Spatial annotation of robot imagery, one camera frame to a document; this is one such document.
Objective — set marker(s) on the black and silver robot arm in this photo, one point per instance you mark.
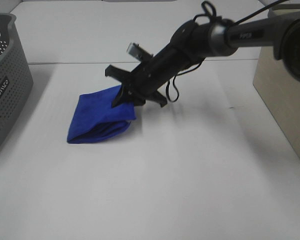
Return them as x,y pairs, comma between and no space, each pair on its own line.
222,37

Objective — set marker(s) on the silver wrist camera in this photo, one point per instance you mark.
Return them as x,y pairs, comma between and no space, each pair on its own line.
138,52

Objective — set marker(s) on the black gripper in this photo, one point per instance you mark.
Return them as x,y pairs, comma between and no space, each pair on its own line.
142,83

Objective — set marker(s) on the grey perforated plastic basket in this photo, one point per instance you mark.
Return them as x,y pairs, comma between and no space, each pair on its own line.
16,80

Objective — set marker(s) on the blue towel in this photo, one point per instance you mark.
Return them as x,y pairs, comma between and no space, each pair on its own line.
95,120

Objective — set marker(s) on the beige plastic basket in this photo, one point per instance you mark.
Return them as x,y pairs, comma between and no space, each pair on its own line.
281,95

